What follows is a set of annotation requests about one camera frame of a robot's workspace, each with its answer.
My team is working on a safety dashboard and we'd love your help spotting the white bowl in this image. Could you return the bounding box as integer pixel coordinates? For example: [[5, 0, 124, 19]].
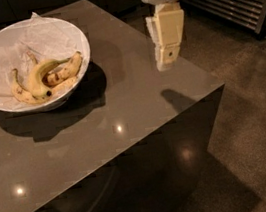
[[0, 9, 100, 120]]

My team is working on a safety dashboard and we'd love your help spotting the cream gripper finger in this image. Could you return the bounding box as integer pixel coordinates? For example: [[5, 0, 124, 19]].
[[146, 2, 185, 72]]

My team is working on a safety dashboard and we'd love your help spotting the spotted banana right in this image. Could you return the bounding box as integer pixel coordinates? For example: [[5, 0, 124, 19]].
[[42, 51, 83, 87]]

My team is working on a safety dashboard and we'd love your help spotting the spotted banana left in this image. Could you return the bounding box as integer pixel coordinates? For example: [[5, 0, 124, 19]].
[[11, 69, 44, 105]]

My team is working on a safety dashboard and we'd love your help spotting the white paper liner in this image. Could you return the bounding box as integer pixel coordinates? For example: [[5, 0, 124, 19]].
[[0, 6, 87, 113]]

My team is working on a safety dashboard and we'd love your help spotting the spotted banana bottom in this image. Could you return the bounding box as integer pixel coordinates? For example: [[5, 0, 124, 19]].
[[51, 76, 77, 96]]

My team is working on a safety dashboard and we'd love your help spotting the yellow green banana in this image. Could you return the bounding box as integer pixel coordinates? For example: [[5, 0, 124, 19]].
[[27, 58, 69, 99]]

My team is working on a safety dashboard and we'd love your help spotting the spotted banana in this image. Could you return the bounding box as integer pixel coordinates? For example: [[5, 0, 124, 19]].
[[51, 76, 77, 96], [11, 69, 44, 105], [42, 51, 83, 87]]

